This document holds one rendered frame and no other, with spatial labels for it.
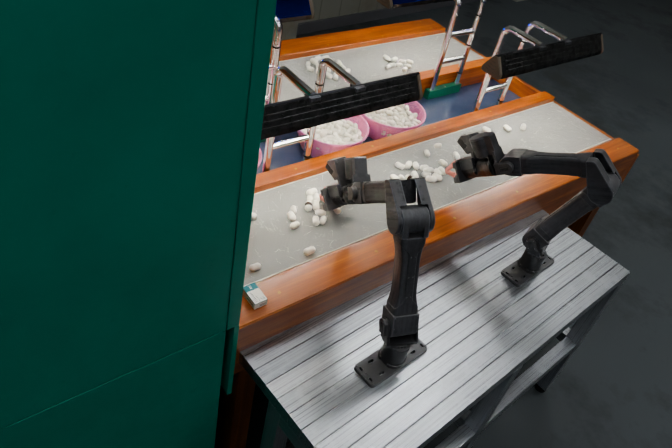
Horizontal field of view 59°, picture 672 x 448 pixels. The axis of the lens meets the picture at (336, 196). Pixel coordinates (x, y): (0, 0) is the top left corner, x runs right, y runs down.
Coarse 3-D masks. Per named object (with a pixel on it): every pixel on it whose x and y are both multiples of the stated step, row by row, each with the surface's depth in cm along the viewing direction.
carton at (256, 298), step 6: (246, 288) 142; (252, 288) 143; (258, 288) 143; (246, 294) 141; (252, 294) 141; (258, 294) 142; (252, 300) 140; (258, 300) 140; (264, 300) 141; (252, 306) 141; (258, 306) 141
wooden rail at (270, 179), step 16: (528, 96) 252; (544, 96) 255; (480, 112) 234; (496, 112) 236; (512, 112) 242; (416, 128) 216; (432, 128) 218; (448, 128) 220; (464, 128) 227; (368, 144) 203; (384, 144) 204; (400, 144) 207; (304, 160) 189; (320, 160) 191; (256, 176) 179; (272, 176) 180; (288, 176) 182; (304, 176) 186; (256, 192) 176
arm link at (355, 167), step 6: (348, 162) 161; (354, 162) 159; (360, 162) 160; (366, 162) 160; (348, 168) 162; (354, 168) 159; (360, 168) 159; (366, 168) 160; (348, 174) 162; (354, 174) 160; (360, 174) 159; (366, 174) 160; (354, 180) 159; (360, 180) 159; (366, 180) 160; (354, 186) 155; (348, 192) 156; (354, 192) 154; (348, 198) 157; (354, 198) 154
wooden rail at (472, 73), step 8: (456, 64) 264; (472, 64) 267; (480, 64) 269; (424, 72) 253; (432, 72) 254; (440, 72) 255; (448, 72) 257; (464, 72) 263; (472, 72) 267; (480, 72) 271; (424, 80) 249; (440, 80) 256; (448, 80) 259; (464, 80) 267; (472, 80) 271; (480, 80) 275; (424, 88) 252
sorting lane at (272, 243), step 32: (480, 128) 230; (512, 128) 234; (544, 128) 239; (576, 128) 243; (384, 160) 202; (416, 160) 205; (448, 160) 208; (288, 192) 180; (320, 192) 182; (416, 192) 191; (448, 192) 194; (256, 224) 166; (288, 224) 169; (320, 224) 171; (352, 224) 174; (384, 224) 176; (256, 256) 157; (288, 256) 159; (320, 256) 161
